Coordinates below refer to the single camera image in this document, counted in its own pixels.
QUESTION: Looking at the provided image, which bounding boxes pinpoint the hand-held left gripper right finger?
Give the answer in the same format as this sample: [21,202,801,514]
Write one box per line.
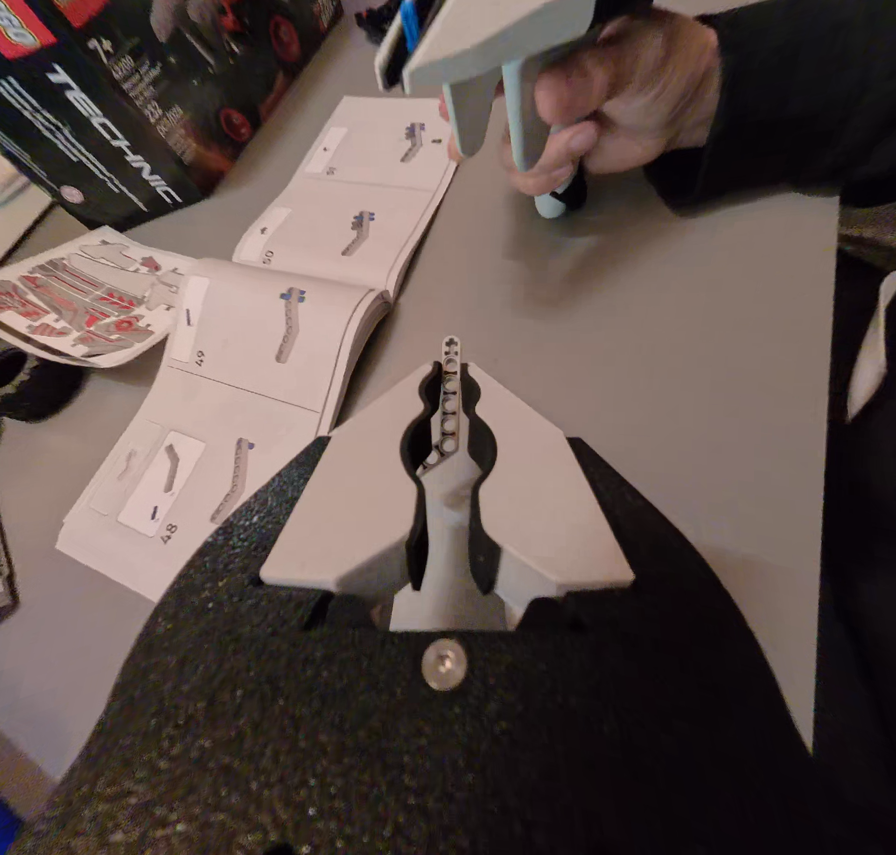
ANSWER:
[462,362,636,602]

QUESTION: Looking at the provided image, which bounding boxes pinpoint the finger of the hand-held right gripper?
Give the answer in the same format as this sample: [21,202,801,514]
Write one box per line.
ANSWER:
[401,0,604,159]
[373,0,491,93]

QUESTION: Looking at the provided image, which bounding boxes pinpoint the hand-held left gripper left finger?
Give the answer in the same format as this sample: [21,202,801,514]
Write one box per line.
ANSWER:
[259,361,443,591]

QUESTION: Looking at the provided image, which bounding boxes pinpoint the grey toy beam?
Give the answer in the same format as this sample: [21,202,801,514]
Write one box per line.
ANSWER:
[419,336,464,480]

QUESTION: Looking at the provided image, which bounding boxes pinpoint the person's right forearm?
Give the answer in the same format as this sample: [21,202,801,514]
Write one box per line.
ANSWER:
[644,0,896,214]

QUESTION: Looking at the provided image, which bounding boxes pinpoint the grey desk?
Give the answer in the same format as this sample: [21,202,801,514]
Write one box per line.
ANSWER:
[0,0,841,782]

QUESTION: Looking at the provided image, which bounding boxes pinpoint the person's right hand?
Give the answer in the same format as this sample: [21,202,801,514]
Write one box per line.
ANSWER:
[501,7,723,197]

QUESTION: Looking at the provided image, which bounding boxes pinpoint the black toy chassis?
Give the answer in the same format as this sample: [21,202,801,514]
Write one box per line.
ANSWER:
[354,0,414,43]

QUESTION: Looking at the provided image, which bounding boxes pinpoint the white instruction booklet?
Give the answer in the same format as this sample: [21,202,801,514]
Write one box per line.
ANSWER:
[56,94,461,603]

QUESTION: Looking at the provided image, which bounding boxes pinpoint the black toy set box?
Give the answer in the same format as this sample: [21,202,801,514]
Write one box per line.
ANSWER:
[0,0,345,233]

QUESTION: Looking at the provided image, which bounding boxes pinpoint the person's dark clothing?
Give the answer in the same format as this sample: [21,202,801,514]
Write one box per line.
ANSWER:
[811,197,896,855]

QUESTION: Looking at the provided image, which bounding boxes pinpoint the red and grey sticker sheet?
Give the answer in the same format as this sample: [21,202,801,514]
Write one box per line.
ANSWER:
[0,225,200,369]

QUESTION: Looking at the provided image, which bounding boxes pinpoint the white strap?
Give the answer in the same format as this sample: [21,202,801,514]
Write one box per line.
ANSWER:
[846,271,896,424]

